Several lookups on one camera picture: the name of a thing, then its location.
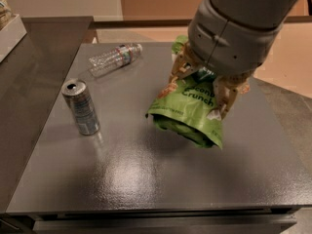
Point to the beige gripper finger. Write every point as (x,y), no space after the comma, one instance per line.
(226,89)
(185,64)

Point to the green rice chip bag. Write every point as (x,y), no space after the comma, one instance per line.
(188,108)

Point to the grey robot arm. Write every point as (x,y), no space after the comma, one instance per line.
(232,38)

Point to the clear plastic water bottle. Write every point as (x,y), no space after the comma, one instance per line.
(118,57)

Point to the silver drink can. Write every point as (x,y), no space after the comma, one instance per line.
(77,96)

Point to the dark side counter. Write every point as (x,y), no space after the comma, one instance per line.
(30,79)

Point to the white box on counter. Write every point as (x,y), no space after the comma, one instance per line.
(12,29)

